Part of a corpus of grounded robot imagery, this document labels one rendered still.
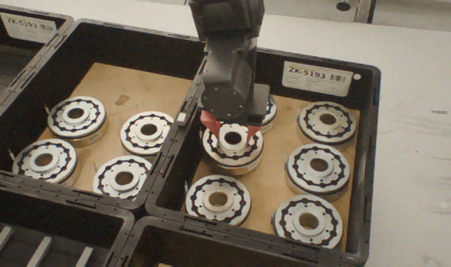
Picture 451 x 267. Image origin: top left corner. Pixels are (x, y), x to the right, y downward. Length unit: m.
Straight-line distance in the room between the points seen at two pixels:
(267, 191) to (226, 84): 0.27
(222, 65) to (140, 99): 0.40
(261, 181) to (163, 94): 0.28
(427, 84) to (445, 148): 0.21
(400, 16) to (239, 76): 2.29
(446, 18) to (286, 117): 2.09
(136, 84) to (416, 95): 0.66
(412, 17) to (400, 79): 1.62
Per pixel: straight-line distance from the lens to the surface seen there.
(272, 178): 0.79
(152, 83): 0.96
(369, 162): 0.71
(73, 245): 0.75
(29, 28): 1.08
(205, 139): 0.77
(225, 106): 0.58
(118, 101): 0.94
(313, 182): 0.75
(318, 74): 0.88
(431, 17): 2.88
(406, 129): 1.11
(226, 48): 0.58
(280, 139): 0.85
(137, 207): 0.64
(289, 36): 1.31
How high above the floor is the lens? 1.46
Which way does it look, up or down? 48 degrees down
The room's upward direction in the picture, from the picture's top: straight up
